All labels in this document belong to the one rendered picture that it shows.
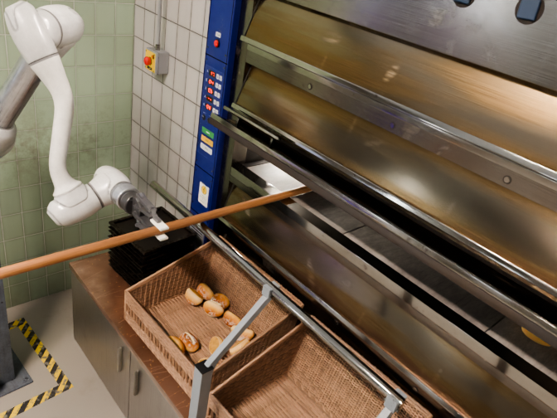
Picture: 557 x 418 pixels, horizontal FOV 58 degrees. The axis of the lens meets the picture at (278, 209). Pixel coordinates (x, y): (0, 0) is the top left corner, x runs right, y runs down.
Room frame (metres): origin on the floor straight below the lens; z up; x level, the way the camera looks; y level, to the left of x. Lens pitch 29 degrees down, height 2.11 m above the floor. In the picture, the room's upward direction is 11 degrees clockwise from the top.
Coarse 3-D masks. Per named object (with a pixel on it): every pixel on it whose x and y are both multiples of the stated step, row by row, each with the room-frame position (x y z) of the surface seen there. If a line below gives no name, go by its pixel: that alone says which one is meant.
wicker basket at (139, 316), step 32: (192, 256) 1.79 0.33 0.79; (224, 256) 1.84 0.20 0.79; (128, 288) 1.57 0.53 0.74; (160, 288) 1.67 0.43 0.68; (192, 288) 1.81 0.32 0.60; (224, 288) 1.77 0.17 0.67; (256, 288) 1.68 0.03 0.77; (128, 320) 1.54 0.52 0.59; (160, 320) 1.58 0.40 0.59; (192, 320) 1.62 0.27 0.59; (256, 320) 1.62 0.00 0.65; (288, 320) 1.49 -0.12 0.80; (160, 352) 1.37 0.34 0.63; (192, 352) 1.43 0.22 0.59; (256, 352) 1.38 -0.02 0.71
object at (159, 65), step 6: (150, 48) 2.34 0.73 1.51; (150, 54) 2.31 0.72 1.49; (156, 54) 2.28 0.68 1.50; (162, 54) 2.30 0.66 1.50; (168, 54) 2.33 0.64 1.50; (156, 60) 2.28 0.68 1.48; (162, 60) 2.30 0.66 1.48; (168, 60) 2.33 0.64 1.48; (150, 66) 2.31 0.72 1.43; (156, 66) 2.28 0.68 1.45; (162, 66) 2.31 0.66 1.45; (156, 72) 2.28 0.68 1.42; (162, 72) 2.31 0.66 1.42
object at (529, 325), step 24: (288, 168) 1.52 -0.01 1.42; (312, 168) 1.60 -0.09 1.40; (360, 192) 1.50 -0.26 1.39; (360, 216) 1.30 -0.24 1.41; (384, 216) 1.34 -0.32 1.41; (432, 240) 1.27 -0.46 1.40; (432, 264) 1.12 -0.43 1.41; (480, 264) 1.21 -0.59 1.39; (504, 288) 1.09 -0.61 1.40; (504, 312) 0.98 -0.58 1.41; (552, 312) 1.04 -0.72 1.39; (552, 336) 0.91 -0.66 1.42
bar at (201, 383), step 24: (168, 192) 1.63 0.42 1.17; (216, 240) 1.39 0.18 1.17; (240, 264) 1.29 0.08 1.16; (264, 288) 1.20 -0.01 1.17; (216, 360) 1.07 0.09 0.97; (360, 360) 0.97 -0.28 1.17; (192, 384) 1.05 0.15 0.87; (384, 384) 0.90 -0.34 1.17; (192, 408) 1.04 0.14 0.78; (384, 408) 0.87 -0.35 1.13
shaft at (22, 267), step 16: (288, 192) 1.76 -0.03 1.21; (304, 192) 1.82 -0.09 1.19; (224, 208) 1.54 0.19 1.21; (240, 208) 1.58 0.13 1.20; (176, 224) 1.38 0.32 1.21; (192, 224) 1.43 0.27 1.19; (112, 240) 1.23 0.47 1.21; (128, 240) 1.26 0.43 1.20; (48, 256) 1.09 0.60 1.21; (64, 256) 1.11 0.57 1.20; (80, 256) 1.15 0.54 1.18; (0, 272) 1.00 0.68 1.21; (16, 272) 1.02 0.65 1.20
